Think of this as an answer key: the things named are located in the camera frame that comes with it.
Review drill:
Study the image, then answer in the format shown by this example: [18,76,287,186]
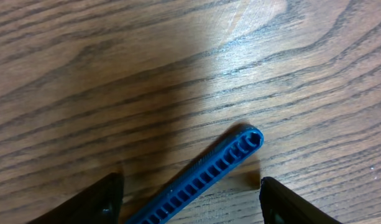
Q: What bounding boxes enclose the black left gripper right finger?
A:
[259,177,341,224]

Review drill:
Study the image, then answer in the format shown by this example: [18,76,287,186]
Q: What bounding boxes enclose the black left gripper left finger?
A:
[29,172,124,224]

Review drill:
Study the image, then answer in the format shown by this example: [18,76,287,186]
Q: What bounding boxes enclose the blue disposable razor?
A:
[126,124,264,224]

